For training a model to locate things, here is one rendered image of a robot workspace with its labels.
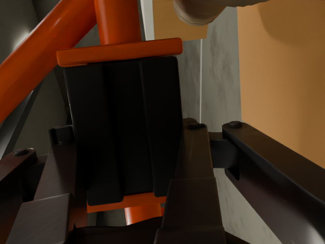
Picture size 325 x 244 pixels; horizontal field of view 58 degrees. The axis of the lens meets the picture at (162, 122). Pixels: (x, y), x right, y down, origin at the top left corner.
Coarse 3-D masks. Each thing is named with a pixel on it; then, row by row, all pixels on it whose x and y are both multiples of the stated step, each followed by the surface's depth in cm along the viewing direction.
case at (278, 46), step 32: (288, 0) 23; (320, 0) 19; (256, 32) 30; (288, 32) 23; (320, 32) 19; (256, 64) 30; (288, 64) 24; (320, 64) 20; (256, 96) 31; (288, 96) 24; (320, 96) 20; (256, 128) 33; (288, 128) 25; (320, 128) 20; (320, 160) 21
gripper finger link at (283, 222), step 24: (240, 144) 12; (264, 144) 11; (240, 168) 12; (264, 168) 10; (288, 168) 9; (312, 168) 9; (240, 192) 12; (264, 192) 10; (288, 192) 8; (312, 192) 7; (264, 216) 10; (288, 216) 8; (312, 216) 7; (288, 240) 9; (312, 240) 7
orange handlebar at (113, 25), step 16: (96, 0) 14; (112, 0) 14; (128, 0) 14; (96, 16) 15; (112, 16) 14; (128, 16) 14; (112, 32) 14; (128, 32) 14; (128, 208) 17; (144, 208) 17; (160, 208) 18; (128, 224) 17
